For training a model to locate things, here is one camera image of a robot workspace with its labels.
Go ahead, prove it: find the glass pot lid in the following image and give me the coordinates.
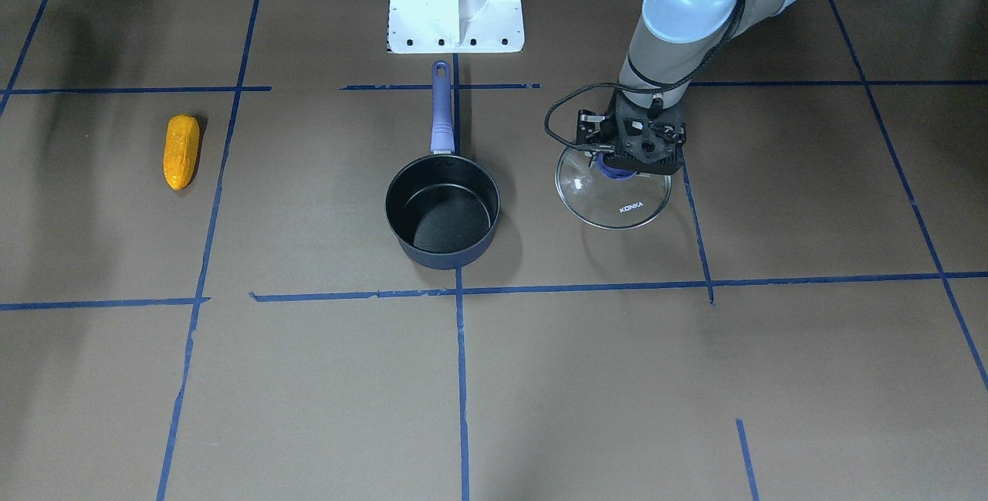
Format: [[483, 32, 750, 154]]
[[554, 148, 672, 231]]

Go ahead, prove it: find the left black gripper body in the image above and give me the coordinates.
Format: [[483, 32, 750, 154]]
[[575, 93, 618, 156]]

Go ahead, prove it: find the blue saucepan with handle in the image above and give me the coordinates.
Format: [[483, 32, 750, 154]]
[[384, 60, 501, 270]]

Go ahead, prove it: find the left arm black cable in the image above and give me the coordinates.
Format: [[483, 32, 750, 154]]
[[544, 83, 665, 154]]

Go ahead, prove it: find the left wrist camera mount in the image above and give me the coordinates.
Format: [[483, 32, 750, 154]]
[[606, 106, 687, 176]]

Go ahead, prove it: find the white pillar mount base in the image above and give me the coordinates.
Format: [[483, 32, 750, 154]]
[[386, 0, 526, 55]]

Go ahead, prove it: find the yellow corn cob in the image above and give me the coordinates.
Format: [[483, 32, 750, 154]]
[[162, 114, 201, 191]]

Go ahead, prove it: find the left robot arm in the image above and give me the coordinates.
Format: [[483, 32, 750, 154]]
[[567, 0, 797, 174]]

